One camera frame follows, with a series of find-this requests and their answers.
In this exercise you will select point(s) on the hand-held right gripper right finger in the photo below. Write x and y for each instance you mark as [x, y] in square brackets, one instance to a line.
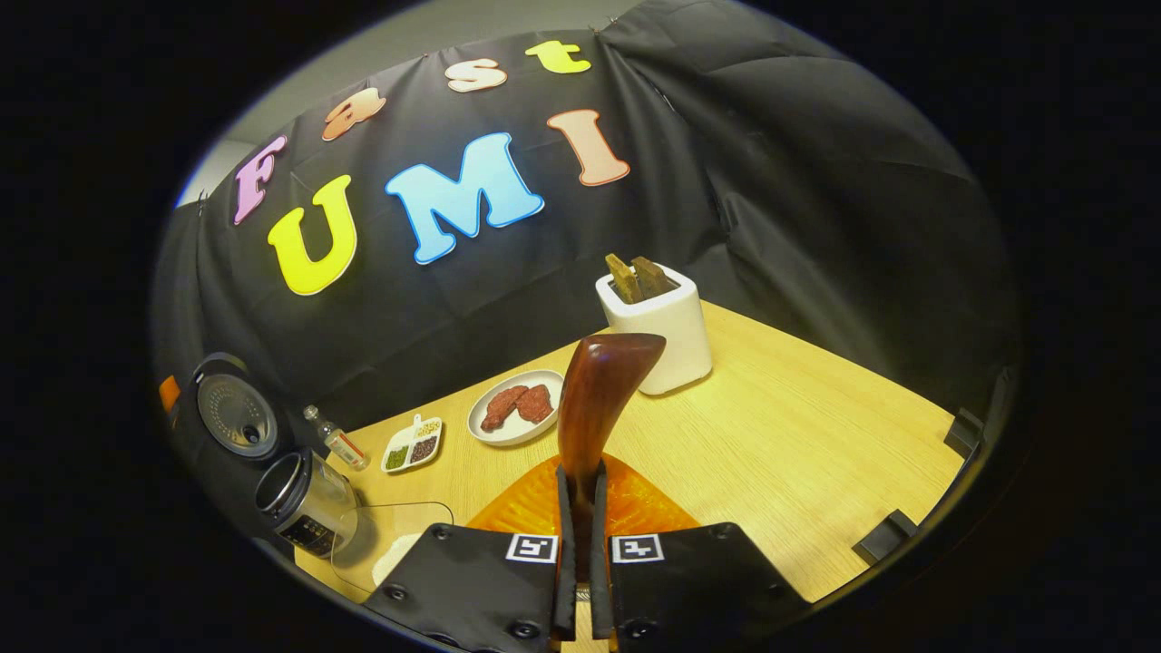
[600, 580]

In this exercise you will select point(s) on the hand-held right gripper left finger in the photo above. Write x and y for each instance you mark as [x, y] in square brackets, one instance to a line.
[564, 580]

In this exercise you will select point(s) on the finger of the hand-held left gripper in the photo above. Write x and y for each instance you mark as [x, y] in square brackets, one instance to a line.
[170, 394]

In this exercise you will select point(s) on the white rice heap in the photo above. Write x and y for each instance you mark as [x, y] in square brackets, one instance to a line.
[395, 555]

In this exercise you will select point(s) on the brown wooden spoon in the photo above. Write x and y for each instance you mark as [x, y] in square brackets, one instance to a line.
[599, 399]

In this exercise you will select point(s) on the dark lidded rice cooker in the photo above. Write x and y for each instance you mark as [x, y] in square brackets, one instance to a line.
[313, 512]

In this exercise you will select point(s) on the clear rice container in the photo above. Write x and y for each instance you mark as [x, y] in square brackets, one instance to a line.
[363, 544]

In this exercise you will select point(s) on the white square utensil holder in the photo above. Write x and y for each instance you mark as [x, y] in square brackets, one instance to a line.
[676, 345]

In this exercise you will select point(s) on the round white plate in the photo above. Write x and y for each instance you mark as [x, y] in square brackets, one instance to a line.
[512, 438]

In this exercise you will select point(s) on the red meat piece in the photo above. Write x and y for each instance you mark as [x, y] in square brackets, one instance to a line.
[502, 408]
[537, 404]

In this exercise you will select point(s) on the small clear glass bottle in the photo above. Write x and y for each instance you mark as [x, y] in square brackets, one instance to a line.
[345, 446]

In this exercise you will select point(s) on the heap of dark red beans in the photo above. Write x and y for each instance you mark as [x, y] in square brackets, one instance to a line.
[424, 450]

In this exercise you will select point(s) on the heap of green beans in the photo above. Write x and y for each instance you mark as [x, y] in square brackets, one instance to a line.
[396, 458]

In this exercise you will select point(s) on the white divided dish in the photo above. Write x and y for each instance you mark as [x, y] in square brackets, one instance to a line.
[400, 443]

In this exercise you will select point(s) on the black table clamp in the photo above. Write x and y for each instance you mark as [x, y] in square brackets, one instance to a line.
[884, 537]
[963, 433]

